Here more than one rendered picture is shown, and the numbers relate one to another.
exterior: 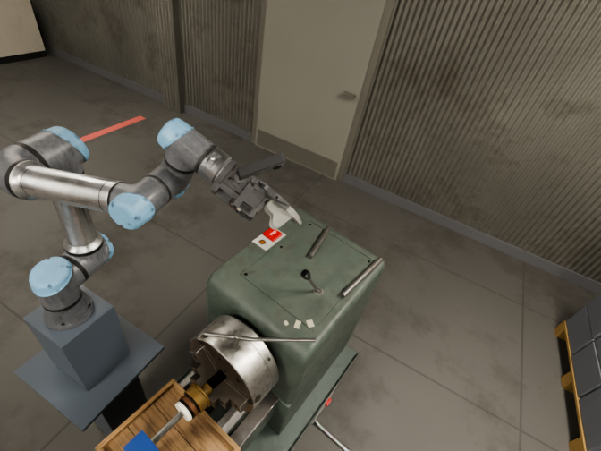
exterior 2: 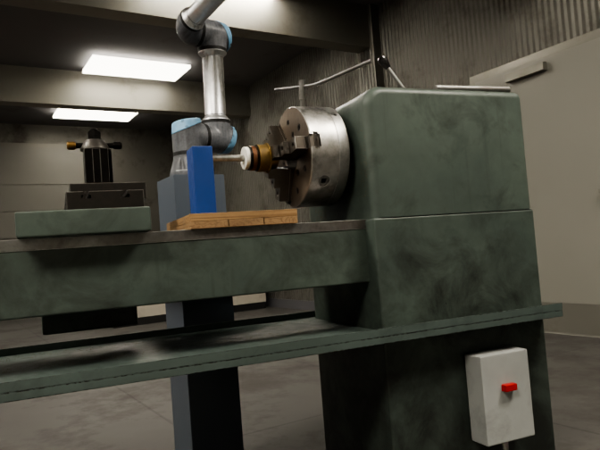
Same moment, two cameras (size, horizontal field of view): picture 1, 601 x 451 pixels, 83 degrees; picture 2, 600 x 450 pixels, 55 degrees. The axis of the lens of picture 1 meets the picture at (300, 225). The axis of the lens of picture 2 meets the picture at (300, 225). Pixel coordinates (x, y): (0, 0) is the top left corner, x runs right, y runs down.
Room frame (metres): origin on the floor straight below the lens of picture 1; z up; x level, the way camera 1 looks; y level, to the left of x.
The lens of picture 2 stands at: (-0.93, -0.96, 0.79)
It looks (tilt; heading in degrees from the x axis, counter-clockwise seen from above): 2 degrees up; 38
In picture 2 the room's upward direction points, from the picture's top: 4 degrees counter-clockwise
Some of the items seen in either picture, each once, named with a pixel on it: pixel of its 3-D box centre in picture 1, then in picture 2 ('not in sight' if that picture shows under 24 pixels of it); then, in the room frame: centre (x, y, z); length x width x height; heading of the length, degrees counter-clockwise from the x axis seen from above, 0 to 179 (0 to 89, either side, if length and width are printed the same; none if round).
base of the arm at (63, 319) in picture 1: (65, 303); (188, 165); (0.59, 0.74, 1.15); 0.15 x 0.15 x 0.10
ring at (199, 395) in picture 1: (197, 398); (262, 158); (0.41, 0.21, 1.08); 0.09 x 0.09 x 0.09; 61
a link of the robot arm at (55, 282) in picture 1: (56, 281); (188, 136); (0.60, 0.74, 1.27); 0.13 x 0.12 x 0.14; 170
